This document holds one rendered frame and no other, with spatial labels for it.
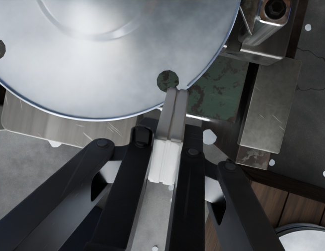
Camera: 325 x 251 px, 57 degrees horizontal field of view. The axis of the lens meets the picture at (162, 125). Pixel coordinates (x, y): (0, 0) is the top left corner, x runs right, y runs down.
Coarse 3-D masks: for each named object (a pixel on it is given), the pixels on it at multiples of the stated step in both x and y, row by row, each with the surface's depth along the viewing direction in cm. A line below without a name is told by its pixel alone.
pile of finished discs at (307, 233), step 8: (288, 224) 74; (296, 224) 73; (304, 224) 72; (312, 224) 73; (280, 232) 72; (288, 232) 70; (296, 232) 70; (304, 232) 69; (312, 232) 69; (320, 232) 69; (280, 240) 70; (288, 240) 70; (296, 240) 70; (304, 240) 70; (312, 240) 69; (320, 240) 69; (288, 248) 70; (296, 248) 70; (304, 248) 70; (312, 248) 70; (320, 248) 70
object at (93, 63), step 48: (0, 0) 31; (48, 0) 30; (96, 0) 30; (144, 0) 29; (192, 0) 30; (240, 0) 29; (48, 48) 31; (96, 48) 30; (144, 48) 30; (192, 48) 30; (48, 96) 31; (96, 96) 31; (144, 96) 31
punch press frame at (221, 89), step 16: (0, 48) 45; (224, 64) 44; (240, 64) 44; (160, 80) 44; (176, 80) 44; (208, 80) 44; (224, 80) 44; (240, 80) 44; (192, 96) 44; (208, 96) 44; (224, 96) 44; (240, 96) 44; (192, 112) 44; (208, 112) 44; (224, 112) 44
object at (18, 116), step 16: (16, 112) 31; (32, 112) 31; (16, 128) 31; (32, 128) 31; (48, 128) 31; (64, 128) 31; (80, 128) 31; (96, 128) 31; (112, 128) 31; (128, 128) 31; (80, 144) 31
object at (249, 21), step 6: (246, 0) 29; (252, 0) 29; (258, 0) 29; (240, 6) 29; (246, 6) 29; (252, 6) 29; (246, 12) 29; (252, 12) 29; (246, 18) 29; (252, 18) 29; (246, 24) 29; (252, 24) 29; (252, 30) 29
